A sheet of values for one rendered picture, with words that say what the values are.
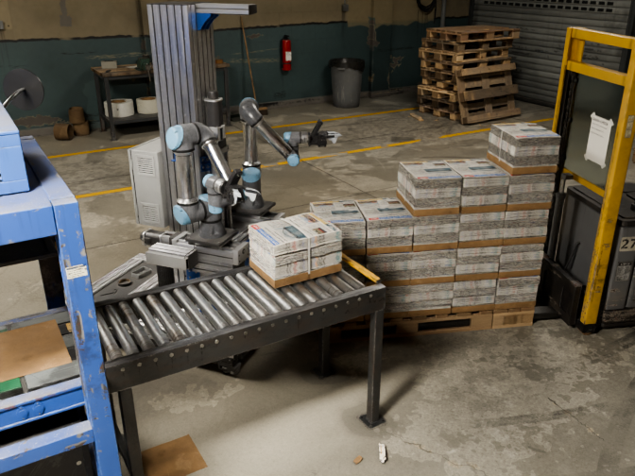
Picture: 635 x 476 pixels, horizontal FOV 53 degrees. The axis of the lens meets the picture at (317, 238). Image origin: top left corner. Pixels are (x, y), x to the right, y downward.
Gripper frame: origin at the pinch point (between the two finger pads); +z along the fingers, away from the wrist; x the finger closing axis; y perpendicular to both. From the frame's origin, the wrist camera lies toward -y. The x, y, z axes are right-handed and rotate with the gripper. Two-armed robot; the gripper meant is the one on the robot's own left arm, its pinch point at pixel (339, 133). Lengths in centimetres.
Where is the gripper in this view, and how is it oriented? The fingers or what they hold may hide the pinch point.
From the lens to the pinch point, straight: 404.2
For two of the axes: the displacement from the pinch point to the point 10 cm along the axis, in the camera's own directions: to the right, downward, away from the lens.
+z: 10.0, -0.2, 0.7
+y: -0.1, 8.5, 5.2
